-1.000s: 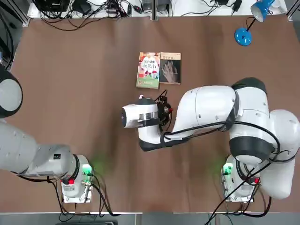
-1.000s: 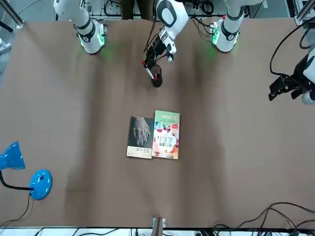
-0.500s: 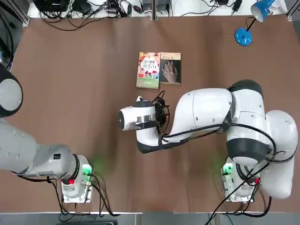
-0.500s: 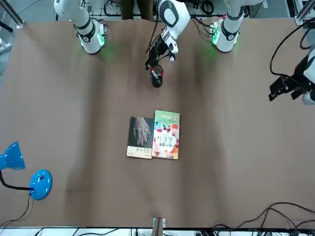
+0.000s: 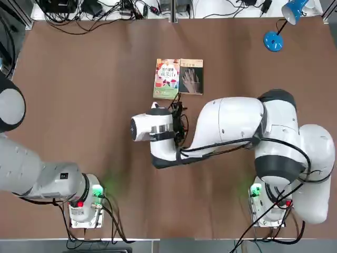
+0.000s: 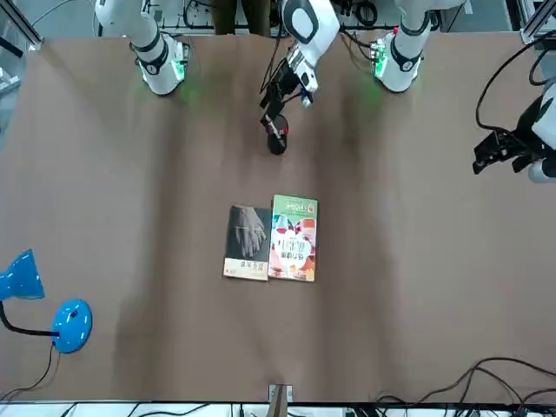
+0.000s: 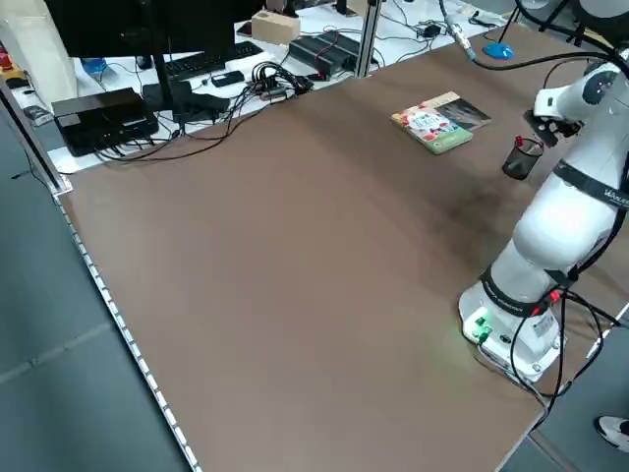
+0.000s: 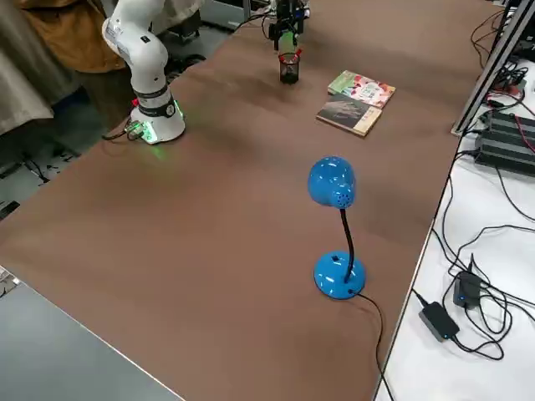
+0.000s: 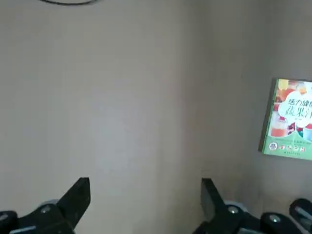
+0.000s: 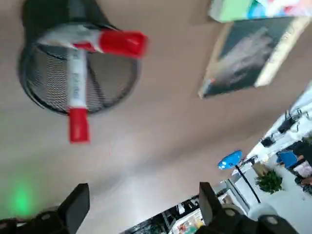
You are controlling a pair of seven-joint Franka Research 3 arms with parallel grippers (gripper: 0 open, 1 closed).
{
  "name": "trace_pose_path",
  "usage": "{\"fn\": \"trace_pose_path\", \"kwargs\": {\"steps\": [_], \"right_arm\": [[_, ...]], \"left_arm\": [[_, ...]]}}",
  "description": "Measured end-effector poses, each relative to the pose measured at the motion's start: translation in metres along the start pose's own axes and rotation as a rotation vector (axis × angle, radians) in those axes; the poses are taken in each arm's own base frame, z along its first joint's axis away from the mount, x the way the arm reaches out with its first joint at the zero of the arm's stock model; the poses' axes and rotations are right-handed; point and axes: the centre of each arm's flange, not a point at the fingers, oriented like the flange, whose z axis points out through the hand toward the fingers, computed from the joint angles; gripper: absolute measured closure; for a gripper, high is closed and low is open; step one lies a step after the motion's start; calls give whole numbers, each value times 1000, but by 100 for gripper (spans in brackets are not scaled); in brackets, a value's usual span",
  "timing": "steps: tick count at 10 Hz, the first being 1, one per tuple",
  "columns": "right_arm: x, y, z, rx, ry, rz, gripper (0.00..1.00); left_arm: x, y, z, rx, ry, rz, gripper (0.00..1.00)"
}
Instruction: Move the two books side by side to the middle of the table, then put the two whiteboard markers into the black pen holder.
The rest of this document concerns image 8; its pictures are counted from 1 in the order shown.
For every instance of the beige cloth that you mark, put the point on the beige cloth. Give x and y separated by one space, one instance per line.
25 83

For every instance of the black mesh pen holder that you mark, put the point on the black mesh pen holder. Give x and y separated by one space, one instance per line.
289 73

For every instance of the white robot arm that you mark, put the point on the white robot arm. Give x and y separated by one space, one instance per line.
307 12
146 62

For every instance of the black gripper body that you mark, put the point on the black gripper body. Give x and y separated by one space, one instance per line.
288 12

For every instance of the aluminium frame post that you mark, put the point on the aluminium frame post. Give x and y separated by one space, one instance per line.
485 79

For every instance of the dark grey hand-picture book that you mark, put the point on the dark grey hand-picture book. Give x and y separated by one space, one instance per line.
349 113

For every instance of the brown cloth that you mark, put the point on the brown cloth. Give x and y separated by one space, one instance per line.
62 33

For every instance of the colourful cover book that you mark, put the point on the colourful cover book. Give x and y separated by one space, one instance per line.
361 88

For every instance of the black hub with blue light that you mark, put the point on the black hub with blue light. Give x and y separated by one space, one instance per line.
467 288

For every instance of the black ribbed power supply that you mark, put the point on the black ribbed power supply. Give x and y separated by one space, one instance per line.
505 142

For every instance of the grey panel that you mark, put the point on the grey panel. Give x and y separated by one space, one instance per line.
50 355

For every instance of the blue desk lamp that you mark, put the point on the blue desk lamp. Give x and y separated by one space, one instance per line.
332 184

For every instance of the grey power adapter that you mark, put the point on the grey power adapter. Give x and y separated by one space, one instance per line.
439 321

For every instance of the red whiteboard marker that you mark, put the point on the red whiteboard marker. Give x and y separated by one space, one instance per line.
283 60
298 53

